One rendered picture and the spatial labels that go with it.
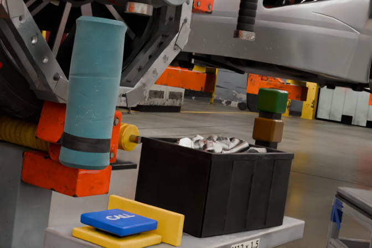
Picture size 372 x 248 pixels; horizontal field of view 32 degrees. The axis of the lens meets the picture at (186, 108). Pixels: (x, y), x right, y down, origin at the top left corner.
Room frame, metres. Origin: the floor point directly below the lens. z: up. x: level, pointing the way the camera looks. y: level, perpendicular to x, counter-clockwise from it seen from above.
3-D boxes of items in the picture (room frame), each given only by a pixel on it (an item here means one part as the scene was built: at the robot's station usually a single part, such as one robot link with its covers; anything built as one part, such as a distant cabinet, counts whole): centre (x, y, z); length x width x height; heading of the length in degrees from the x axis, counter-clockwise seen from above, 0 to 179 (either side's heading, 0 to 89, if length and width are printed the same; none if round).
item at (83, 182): (1.32, 0.23, 0.48); 0.16 x 0.12 x 0.17; 56
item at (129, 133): (1.46, 0.21, 0.51); 0.29 x 0.06 x 0.06; 56
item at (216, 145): (0.98, -0.06, 0.52); 0.20 x 0.14 x 0.13; 138
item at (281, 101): (1.10, -0.14, 0.64); 0.04 x 0.04 x 0.04; 56
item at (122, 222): (0.80, 0.06, 0.47); 0.07 x 0.07 x 0.02; 56
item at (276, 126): (1.10, -0.14, 0.59); 0.04 x 0.04 x 0.04; 56
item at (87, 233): (0.80, 0.06, 0.46); 0.08 x 0.08 x 0.01; 56
